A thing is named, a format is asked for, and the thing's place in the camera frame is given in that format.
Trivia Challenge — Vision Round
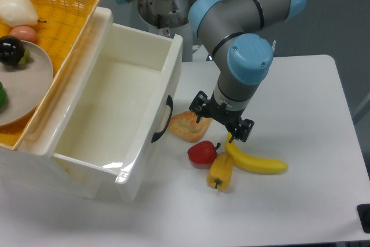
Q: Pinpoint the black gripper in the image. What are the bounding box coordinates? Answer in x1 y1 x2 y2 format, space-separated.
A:
189 91 254 143

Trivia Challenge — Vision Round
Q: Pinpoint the red bell pepper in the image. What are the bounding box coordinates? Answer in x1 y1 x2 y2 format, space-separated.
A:
187 141 221 165

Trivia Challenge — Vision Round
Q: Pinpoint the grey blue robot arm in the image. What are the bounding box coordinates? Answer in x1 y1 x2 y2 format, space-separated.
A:
116 0 306 142

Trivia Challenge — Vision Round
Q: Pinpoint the yellow bell pepper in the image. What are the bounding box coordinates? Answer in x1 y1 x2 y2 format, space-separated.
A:
206 153 234 191

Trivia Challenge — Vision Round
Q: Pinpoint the green bell pepper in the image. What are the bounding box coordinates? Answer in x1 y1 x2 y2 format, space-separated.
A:
0 83 8 109

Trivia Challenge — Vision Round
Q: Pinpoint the golden pastry bread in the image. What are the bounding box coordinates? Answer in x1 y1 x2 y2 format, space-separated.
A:
168 111 212 143

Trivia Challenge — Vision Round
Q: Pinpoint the yellow banana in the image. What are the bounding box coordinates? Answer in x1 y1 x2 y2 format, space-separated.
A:
224 133 288 175

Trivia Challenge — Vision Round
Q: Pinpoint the white plastic drawer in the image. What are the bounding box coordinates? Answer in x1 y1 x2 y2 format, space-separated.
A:
53 24 183 201

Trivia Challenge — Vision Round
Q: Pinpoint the black object at edge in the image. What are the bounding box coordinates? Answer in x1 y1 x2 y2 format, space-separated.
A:
357 204 370 234

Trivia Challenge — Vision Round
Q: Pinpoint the yellow woven basket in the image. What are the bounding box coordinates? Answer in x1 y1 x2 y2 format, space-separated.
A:
1 0 100 150

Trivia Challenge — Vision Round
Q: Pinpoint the grey round plate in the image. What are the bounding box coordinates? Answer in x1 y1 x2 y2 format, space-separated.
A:
1 41 53 126

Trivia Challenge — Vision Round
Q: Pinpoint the white drawer cabinet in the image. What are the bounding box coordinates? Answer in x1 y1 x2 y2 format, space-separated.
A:
1 7 113 198

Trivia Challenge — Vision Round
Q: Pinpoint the pink peach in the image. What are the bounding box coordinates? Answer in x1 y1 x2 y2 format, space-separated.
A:
10 26 38 43

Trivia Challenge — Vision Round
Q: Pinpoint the dark purple eggplant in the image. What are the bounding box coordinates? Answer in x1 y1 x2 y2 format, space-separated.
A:
1 35 34 66

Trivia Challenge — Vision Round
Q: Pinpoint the white pear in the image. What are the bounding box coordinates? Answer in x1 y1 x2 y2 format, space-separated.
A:
1 0 47 27

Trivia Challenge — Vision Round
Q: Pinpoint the black drawer handle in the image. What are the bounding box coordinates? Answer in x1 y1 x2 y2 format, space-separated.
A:
151 95 173 143

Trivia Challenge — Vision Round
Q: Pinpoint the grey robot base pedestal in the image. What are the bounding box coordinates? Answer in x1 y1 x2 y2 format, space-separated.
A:
138 0 196 62

